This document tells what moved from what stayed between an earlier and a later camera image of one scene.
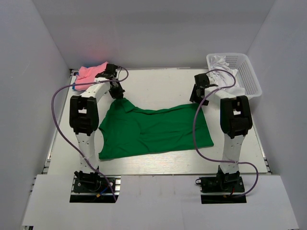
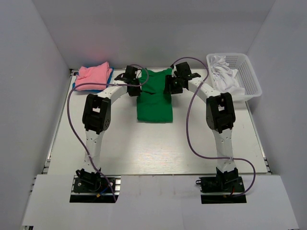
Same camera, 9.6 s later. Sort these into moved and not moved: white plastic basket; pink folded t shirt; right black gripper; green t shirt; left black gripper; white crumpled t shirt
Moved: green t shirt; right black gripper; left black gripper
Not moved: white crumpled t shirt; pink folded t shirt; white plastic basket
